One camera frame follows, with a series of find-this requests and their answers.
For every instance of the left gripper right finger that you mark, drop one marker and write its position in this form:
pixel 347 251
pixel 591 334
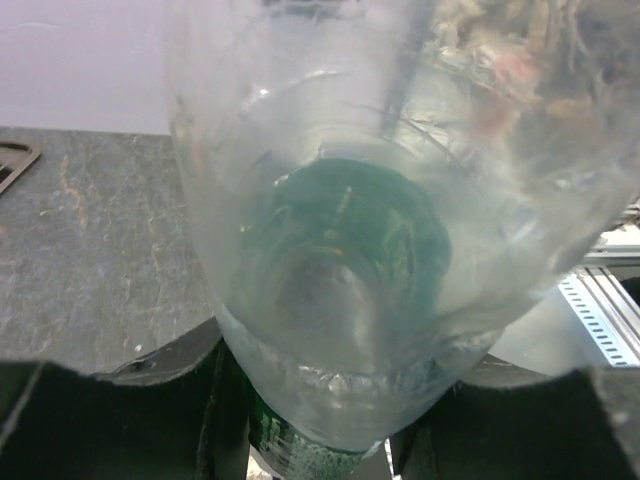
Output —
pixel 506 422

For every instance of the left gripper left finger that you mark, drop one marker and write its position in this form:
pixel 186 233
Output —
pixel 178 412

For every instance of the green label water bottle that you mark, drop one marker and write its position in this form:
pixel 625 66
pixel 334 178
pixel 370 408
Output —
pixel 377 189

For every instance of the slotted cable duct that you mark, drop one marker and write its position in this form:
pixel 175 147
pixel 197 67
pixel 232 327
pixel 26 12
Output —
pixel 606 313

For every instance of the aluminium frame rail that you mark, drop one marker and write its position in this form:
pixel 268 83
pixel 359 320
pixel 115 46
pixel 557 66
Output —
pixel 617 249

